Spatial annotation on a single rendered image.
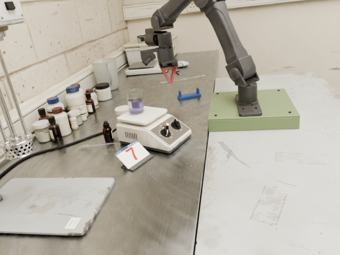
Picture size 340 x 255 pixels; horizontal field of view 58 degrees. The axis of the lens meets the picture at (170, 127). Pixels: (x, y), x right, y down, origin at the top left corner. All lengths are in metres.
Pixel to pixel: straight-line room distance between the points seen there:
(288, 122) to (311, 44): 1.51
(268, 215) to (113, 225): 0.31
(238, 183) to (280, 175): 0.10
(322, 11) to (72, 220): 2.13
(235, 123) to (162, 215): 0.44
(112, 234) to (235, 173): 0.33
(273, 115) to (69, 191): 0.62
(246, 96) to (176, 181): 0.41
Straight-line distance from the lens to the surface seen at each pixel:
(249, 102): 1.03
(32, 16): 1.39
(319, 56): 2.49
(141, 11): 2.38
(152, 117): 0.92
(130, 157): 0.86
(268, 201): 0.69
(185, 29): 2.39
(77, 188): 0.80
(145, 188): 0.75
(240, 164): 0.81
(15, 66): 1.25
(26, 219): 0.76
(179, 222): 0.64
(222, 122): 0.98
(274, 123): 0.99
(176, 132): 0.92
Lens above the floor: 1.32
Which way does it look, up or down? 23 degrees down
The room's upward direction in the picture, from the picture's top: 7 degrees counter-clockwise
